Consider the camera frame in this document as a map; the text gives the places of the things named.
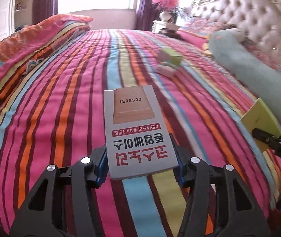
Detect tufted white headboard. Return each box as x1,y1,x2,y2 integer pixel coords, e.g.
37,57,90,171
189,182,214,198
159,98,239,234
191,0,281,70

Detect purple curtain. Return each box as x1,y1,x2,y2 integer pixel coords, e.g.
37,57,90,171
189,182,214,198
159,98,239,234
135,0,158,31
32,0,58,25

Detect folded colourful quilt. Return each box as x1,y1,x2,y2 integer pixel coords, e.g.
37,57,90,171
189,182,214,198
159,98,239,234
0,14,93,104

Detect pink patterned pillow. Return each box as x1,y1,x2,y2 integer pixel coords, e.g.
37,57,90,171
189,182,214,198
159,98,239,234
176,17,236,50

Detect pink green illustrated box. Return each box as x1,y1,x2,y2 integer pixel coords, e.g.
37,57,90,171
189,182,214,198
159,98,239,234
155,64,178,79

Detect pink flowers in vase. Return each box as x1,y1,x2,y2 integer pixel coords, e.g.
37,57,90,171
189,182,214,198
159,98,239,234
151,0,179,23

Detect purple curtain right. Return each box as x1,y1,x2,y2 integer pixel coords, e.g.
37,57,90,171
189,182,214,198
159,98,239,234
135,0,158,31

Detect teal plush pillow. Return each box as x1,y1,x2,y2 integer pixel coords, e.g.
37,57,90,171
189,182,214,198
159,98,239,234
208,31,281,124

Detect yellow plush toy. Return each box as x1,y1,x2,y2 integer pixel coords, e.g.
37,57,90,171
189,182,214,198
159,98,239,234
202,37,213,57

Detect striped colourful bedspread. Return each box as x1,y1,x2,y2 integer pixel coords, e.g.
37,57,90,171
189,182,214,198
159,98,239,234
0,26,281,236

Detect white Cosnori box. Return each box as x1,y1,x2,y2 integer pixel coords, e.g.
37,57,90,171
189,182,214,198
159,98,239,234
104,85,178,180

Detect purple curtain left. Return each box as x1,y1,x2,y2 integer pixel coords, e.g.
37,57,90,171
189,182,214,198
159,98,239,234
32,0,58,25

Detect white bedside table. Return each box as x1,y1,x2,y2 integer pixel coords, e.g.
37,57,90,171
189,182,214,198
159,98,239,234
152,20,180,33

